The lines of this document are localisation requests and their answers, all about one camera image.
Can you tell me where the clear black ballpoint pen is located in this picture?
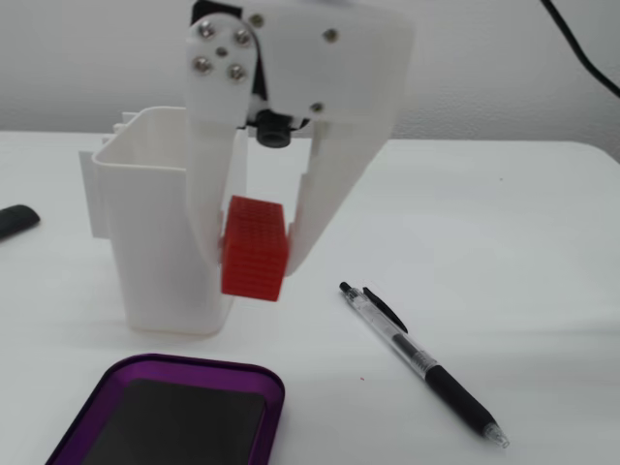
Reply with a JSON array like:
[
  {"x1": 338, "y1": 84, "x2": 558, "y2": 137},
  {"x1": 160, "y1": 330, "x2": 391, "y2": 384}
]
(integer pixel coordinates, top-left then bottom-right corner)
[{"x1": 338, "y1": 281, "x2": 511, "y2": 450}]

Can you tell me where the white plastic container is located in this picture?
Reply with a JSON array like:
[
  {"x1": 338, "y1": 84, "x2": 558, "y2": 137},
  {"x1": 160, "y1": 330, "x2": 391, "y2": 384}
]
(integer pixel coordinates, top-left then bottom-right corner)
[{"x1": 78, "y1": 107, "x2": 251, "y2": 336}]

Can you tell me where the black foam pad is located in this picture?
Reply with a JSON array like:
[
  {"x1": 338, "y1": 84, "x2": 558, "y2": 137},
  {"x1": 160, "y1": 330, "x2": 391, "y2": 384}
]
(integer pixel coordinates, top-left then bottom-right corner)
[{"x1": 89, "y1": 378, "x2": 269, "y2": 465}]

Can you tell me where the red perforated cube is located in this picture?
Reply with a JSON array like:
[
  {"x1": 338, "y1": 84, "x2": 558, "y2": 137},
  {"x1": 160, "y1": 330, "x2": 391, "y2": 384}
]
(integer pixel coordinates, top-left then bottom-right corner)
[{"x1": 220, "y1": 195, "x2": 293, "y2": 302}]

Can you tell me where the thick black cable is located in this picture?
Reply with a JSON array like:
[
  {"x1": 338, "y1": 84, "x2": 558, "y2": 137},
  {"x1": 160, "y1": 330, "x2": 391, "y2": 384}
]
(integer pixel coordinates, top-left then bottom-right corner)
[{"x1": 540, "y1": 0, "x2": 620, "y2": 97}]

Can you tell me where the black rounded object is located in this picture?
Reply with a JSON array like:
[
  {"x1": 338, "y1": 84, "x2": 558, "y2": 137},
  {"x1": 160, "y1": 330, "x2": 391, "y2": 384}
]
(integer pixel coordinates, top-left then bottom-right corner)
[{"x1": 0, "y1": 204, "x2": 42, "y2": 239}]

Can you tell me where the purple metal tin box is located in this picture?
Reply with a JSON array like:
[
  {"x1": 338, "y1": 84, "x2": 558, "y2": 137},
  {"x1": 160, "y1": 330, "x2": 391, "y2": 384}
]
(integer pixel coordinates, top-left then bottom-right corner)
[{"x1": 46, "y1": 353, "x2": 286, "y2": 465}]

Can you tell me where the small black camera lens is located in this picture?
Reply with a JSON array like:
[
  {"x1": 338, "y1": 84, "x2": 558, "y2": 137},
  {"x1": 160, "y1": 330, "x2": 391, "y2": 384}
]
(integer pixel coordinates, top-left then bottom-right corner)
[{"x1": 255, "y1": 109, "x2": 293, "y2": 148}]

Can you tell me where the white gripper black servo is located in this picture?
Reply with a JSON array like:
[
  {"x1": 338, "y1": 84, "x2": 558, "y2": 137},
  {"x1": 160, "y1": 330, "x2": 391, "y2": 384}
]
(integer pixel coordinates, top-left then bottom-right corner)
[{"x1": 184, "y1": 0, "x2": 417, "y2": 278}]

